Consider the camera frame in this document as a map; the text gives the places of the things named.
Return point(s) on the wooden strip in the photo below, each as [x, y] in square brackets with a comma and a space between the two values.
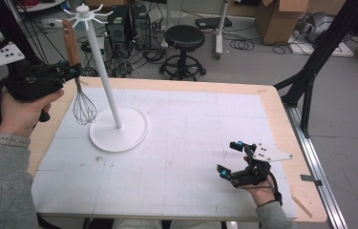
[302, 206]

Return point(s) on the person's left hand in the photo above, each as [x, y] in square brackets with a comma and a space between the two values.
[20, 117]

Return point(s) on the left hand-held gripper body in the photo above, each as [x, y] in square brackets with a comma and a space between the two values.
[30, 82]

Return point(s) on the white stand pole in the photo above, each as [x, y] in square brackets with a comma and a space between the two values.
[220, 31]

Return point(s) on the large cardboard box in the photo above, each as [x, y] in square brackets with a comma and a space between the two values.
[278, 25]

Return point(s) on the white utensil rack stand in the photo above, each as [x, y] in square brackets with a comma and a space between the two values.
[119, 133]

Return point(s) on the white grid mat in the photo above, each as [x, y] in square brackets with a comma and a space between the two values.
[183, 143]

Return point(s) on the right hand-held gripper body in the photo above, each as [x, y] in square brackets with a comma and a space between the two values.
[253, 175]

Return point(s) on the black table clamp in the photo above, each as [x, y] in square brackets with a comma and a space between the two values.
[310, 179]

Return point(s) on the aluminium rail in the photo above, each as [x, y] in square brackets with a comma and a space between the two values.
[313, 165]

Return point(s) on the black computer tower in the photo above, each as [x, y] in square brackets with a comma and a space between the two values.
[140, 28]
[116, 31]

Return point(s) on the black flat device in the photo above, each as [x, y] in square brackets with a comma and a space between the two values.
[213, 23]

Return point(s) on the black round stool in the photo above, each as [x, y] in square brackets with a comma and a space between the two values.
[184, 36]

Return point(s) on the grey round device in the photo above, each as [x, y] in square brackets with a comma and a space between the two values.
[318, 27]

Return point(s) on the white round table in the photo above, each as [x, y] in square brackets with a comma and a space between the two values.
[39, 7]

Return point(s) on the person's right hand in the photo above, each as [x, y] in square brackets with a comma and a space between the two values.
[262, 194]

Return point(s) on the black metal frame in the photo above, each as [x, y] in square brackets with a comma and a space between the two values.
[11, 22]
[326, 41]

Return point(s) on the white floor board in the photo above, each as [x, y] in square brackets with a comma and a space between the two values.
[339, 51]

